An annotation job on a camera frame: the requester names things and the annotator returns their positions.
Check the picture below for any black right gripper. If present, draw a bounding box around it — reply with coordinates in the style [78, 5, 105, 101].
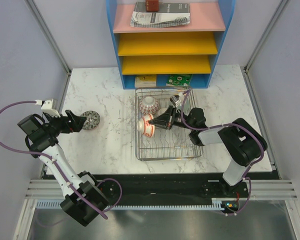
[148, 105, 195, 130]

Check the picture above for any brown dotted pattern bowl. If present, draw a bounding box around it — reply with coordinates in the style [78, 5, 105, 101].
[157, 107, 168, 116]

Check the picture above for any dark grey bottom bowl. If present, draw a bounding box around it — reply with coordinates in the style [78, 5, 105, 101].
[80, 110, 101, 131]

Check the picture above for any orange floral white bowl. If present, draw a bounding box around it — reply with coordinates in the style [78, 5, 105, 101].
[136, 113, 155, 138]

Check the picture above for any blue triangle pattern bowl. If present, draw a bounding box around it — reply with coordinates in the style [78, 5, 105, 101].
[139, 96, 160, 115]

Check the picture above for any pale green glass bowl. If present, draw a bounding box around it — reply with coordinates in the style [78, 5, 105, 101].
[170, 97, 183, 110]

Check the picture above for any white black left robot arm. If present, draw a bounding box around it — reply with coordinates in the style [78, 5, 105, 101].
[17, 110, 109, 227]

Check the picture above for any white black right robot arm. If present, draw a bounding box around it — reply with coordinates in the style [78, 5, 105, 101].
[148, 106, 268, 197]

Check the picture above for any green book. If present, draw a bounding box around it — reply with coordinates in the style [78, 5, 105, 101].
[166, 74, 193, 86]

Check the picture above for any yellow illustrated book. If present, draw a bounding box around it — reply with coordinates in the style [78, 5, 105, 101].
[134, 74, 157, 88]

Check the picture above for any blue shelf unit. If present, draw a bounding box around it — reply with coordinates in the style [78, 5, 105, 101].
[105, 0, 236, 90]

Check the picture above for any grey manual booklet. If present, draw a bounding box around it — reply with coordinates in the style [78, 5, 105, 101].
[130, 1, 191, 28]

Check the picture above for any brown wooden block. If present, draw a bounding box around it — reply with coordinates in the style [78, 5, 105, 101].
[145, 0, 162, 12]

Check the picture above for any stainless wire dish rack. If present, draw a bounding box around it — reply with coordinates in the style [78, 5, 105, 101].
[134, 86, 203, 161]

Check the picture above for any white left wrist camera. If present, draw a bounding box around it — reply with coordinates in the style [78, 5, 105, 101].
[35, 98, 61, 118]

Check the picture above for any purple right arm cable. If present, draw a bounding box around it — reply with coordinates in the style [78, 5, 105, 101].
[180, 89, 265, 217]

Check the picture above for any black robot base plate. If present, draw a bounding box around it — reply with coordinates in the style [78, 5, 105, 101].
[41, 172, 281, 207]

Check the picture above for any white slotted cable duct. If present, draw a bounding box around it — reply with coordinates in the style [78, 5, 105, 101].
[36, 198, 238, 210]

